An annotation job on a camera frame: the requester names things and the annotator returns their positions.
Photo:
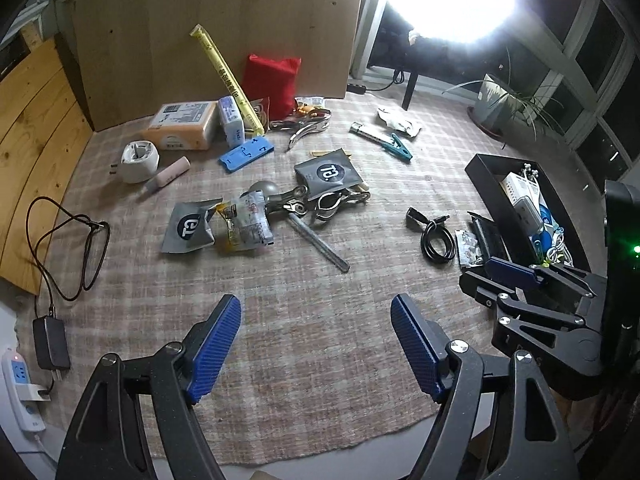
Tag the potted plant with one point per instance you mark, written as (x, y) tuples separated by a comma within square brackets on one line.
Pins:
[(492, 105)]

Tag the black table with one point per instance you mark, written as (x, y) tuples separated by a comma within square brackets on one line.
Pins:
[(411, 92)]

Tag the white framed window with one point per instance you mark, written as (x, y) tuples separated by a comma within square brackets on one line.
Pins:
[(45, 10), (600, 85)]

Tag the white crumpled packet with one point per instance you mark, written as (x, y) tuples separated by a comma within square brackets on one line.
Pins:
[(397, 120)]

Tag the yellow long packet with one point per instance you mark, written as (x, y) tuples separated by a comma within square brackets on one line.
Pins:
[(225, 72)]

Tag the black floor power strip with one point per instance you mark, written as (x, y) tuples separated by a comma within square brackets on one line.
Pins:
[(357, 89)]

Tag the blue power strip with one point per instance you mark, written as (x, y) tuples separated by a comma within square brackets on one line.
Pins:
[(247, 154)]

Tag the grey foil pouch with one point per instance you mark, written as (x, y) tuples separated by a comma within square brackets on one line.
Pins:
[(327, 172), (190, 227)]

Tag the brown cardboard sheet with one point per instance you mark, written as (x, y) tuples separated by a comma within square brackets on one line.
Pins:
[(225, 35)]

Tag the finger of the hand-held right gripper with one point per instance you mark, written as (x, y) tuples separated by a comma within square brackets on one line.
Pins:
[(480, 287), (510, 271)]

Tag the pink tube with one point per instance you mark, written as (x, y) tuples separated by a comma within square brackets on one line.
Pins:
[(167, 175)]

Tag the metal scoop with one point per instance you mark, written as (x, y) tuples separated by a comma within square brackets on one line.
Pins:
[(267, 189)]

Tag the black container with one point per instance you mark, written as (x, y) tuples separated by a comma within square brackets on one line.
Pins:
[(485, 200)]

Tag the orange tissue pack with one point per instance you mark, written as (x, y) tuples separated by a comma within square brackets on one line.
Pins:
[(180, 127)]

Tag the clear snack packet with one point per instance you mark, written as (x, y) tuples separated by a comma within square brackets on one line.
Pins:
[(245, 222)]

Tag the grey metal rod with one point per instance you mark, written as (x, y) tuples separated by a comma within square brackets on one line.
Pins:
[(320, 245)]

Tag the silver foil blister pack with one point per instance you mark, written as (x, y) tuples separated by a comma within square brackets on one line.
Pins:
[(470, 247)]

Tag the black power adapter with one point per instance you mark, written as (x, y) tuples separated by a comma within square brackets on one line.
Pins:
[(50, 342)]

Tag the dotted white tissue pack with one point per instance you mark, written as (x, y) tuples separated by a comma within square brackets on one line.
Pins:
[(231, 120)]

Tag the wooden board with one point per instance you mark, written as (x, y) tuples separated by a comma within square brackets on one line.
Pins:
[(35, 160)]

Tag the black comb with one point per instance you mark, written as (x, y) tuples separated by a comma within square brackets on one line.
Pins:
[(487, 235)]

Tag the white rectangular box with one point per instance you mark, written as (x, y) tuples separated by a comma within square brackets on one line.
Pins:
[(522, 200)]

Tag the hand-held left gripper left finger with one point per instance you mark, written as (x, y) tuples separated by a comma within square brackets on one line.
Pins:
[(215, 350)]

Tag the red cloth bag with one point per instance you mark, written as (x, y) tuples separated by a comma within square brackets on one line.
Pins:
[(270, 85)]

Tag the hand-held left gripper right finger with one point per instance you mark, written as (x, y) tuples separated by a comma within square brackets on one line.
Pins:
[(415, 350)]

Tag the orange candy pack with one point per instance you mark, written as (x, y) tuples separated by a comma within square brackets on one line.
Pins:
[(310, 105)]

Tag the silver hole punch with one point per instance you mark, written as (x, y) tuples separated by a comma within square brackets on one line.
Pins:
[(305, 127)]

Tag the white wall power strip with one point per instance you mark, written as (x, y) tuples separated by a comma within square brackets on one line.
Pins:
[(20, 390)]

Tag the red and white snack packet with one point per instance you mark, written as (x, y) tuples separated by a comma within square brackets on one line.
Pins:
[(260, 110)]

